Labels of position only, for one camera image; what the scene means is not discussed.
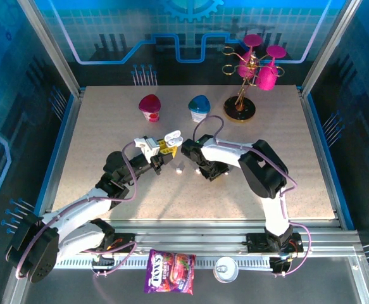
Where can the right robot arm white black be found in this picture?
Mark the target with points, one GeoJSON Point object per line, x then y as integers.
{"type": "Point", "coordinates": [222, 155]}

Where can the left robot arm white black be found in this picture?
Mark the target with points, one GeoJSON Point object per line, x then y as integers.
{"type": "Point", "coordinates": [76, 206]}

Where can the pink lidded yogurt cup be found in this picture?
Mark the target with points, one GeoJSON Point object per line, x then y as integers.
{"type": "Point", "coordinates": [151, 109]}

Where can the blue lidded yogurt cup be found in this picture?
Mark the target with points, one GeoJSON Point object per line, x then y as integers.
{"type": "Point", "coordinates": [199, 109]}

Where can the silver drink can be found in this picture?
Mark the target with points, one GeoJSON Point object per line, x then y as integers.
{"type": "Point", "coordinates": [225, 270]}

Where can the pink wine glass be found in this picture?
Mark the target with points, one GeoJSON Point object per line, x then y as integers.
{"type": "Point", "coordinates": [246, 68]}
{"type": "Point", "coordinates": [266, 77]}

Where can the small black electronics board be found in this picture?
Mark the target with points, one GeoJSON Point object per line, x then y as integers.
{"type": "Point", "coordinates": [103, 262]}
{"type": "Point", "coordinates": [279, 264]}

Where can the purple candy bag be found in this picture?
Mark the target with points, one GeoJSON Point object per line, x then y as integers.
{"type": "Point", "coordinates": [168, 272]}

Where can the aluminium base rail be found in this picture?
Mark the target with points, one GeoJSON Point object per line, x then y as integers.
{"type": "Point", "coordinates": [187, 234]}

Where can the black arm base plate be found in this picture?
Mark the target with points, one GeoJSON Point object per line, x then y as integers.
{"type": "Point", "coordinates": [125, 239]}
{"type": "Point", "coordinates": [253, 242]}

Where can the aluminium side rail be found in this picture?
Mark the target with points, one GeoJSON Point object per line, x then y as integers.
{"type": "Point", "coordinates": [317, 142]}
{"type": "Point", "coordinates": [65, 142]}

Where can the aluminium frame post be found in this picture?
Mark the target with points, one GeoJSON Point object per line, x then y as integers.
{"type": "Point", "coordinates": [328, 47]}
{"type": "Point", "coordinates": [52, 47]}

